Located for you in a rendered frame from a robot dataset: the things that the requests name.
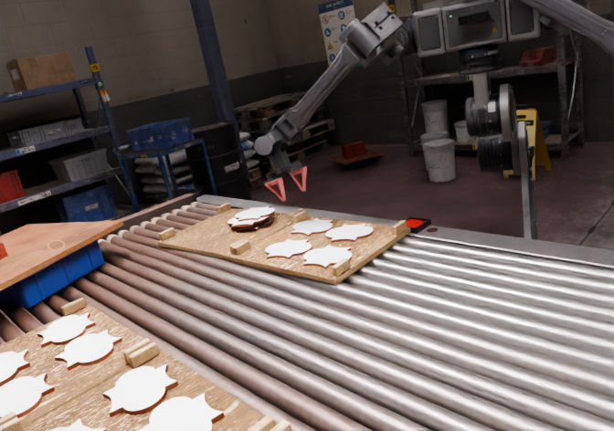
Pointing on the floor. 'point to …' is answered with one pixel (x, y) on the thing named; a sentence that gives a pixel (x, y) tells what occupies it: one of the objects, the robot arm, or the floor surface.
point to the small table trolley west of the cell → (163, 165)
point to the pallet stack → (259, 124)
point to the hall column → (215, 68)
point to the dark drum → (218, 161)
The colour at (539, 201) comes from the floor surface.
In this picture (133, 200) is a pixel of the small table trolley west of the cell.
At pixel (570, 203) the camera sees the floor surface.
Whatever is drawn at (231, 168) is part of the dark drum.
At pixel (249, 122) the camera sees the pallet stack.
